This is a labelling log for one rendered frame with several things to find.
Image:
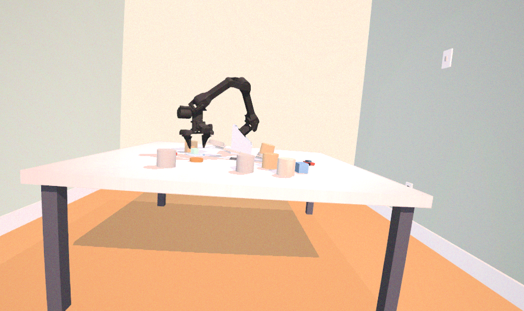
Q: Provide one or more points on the light blue block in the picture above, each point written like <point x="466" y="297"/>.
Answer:
<point x="302" y="167"/>

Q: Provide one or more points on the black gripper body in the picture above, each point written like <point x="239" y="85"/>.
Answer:
<point x="193" y="130"/>

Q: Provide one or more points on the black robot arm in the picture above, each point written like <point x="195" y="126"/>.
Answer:
<point x="203" y="100"/>

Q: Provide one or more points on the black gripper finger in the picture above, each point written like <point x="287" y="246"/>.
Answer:
<point x="204" y="139"/>
<point x="188" y="140"/>

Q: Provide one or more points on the grey cylinder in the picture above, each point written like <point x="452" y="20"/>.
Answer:
<point x="166" y="158"/>
<point x="245" y="163"/>

